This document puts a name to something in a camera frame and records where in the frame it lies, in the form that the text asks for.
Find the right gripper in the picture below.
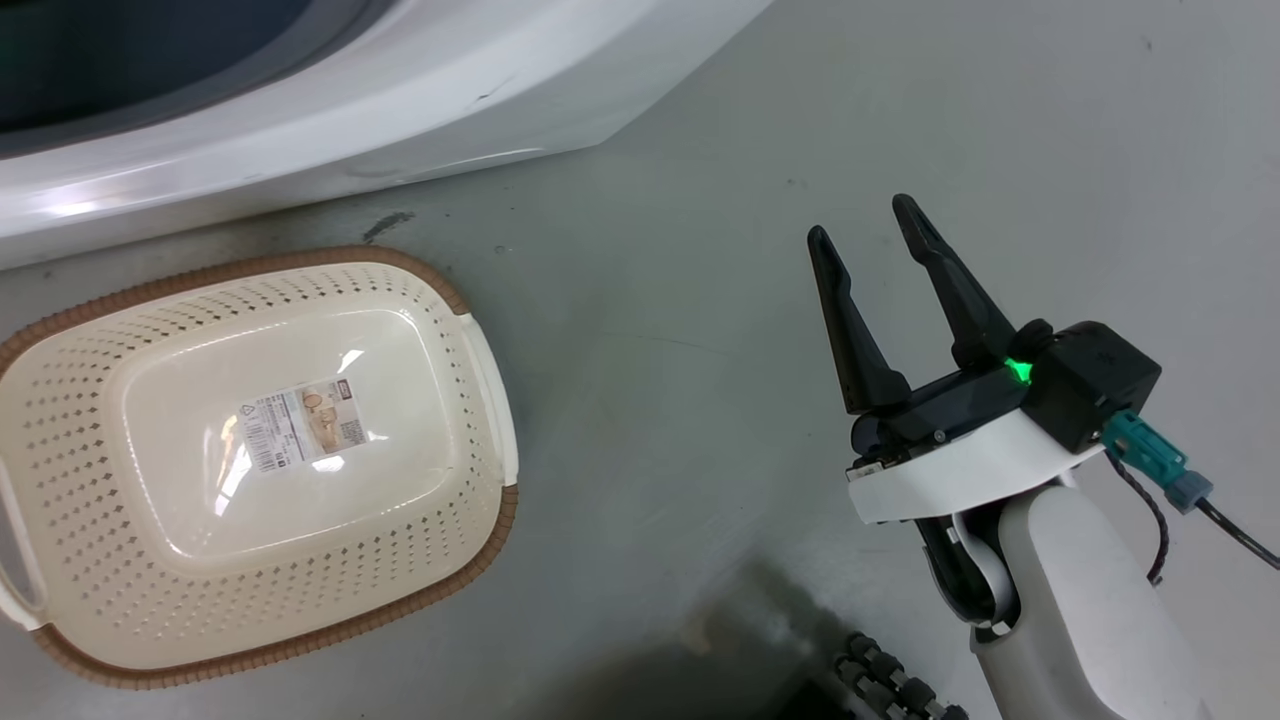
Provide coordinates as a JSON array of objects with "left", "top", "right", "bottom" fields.
[{"left": 807, "top": 194, "right": 1103, "bottom": 527}]

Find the white washing machine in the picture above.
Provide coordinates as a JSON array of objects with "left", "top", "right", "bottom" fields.
[{"left": 0, "top": 0, "right": 776, "bottom": 271}]

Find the grey washing machine door seal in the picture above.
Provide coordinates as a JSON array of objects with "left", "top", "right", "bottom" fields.
[{"left": 0, "top": 0, "right": 403, "bottom": 161}]

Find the cream perforated laundry basket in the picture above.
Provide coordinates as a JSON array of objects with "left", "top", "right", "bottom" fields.
[{"left": 0, "top": 246, "right": 520, "bottom": 691}]

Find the paper product label sticker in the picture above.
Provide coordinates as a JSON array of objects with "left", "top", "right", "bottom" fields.
[{"left": 238, "top": 378, "right": 369, "bottom": 473}]

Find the teal cable connector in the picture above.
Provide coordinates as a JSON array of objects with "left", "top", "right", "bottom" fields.
[{"left": 1102, "top": 410, "right": 1215, "bottom": 515}]

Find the braided black cable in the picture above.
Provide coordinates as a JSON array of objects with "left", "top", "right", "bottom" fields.
[{"left": 1104, "top": 450, "right": 1171, "bottom": 587}]

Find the thin black cable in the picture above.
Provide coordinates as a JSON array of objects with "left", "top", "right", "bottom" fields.
[{"left": 1196, "top": 497, "right": 1280, "bottom": 573}]

